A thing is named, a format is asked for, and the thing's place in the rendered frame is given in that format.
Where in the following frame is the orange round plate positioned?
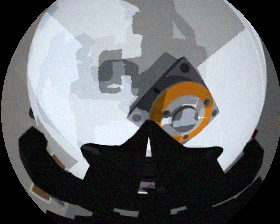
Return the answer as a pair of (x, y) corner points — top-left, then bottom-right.
(149, 81), (212, 143)

